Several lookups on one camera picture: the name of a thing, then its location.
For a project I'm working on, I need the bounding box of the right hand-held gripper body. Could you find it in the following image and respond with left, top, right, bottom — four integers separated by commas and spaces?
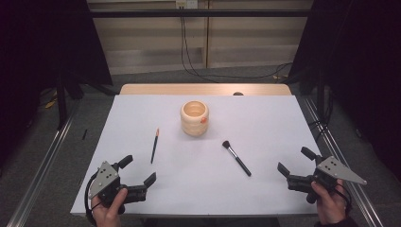
287, 155, 368, 204

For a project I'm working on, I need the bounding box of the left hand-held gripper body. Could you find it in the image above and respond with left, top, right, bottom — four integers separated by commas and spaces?
88, 160, 148, 209

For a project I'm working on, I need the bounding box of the black makeup brush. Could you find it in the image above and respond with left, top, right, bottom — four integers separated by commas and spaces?
221, 140, 253, 178

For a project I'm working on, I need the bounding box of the cream ribbed holder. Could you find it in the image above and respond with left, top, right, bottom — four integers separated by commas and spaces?
180, 99, 210, 137

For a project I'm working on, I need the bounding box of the person's left hand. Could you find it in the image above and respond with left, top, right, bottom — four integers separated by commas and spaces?
91, 187, 129, 227

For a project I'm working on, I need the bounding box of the person's right hand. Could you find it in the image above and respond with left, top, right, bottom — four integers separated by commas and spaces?
310, 179, 348, 226

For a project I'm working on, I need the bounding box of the white table sheet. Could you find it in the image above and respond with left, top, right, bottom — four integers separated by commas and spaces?
70, 94, 323, 218

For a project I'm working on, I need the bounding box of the dark curtain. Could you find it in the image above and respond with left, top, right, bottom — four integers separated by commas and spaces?
288, 0, 401, 173
0, 0, 113, 168

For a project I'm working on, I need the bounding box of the metal floor rail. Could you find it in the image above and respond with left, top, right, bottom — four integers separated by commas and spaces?
302, 96, 385, 227
5, 99, 82, 227

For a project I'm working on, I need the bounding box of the left hand-held gripper cable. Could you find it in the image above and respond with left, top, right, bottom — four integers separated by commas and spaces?
83, 171, 99, 227

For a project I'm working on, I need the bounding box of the black stand post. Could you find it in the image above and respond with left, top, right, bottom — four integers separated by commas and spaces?
56, 70, 69, 131

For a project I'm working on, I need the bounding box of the black wall cable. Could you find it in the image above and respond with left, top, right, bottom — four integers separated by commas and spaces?
180, 8, 219, 84
183, 8, 294, 80

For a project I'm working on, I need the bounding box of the black horizontal frame bar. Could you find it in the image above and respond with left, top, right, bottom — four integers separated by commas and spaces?
89, 9, 312, 19

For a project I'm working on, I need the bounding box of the white wall socket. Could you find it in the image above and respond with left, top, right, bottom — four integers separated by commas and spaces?
175, 0, 200, 9

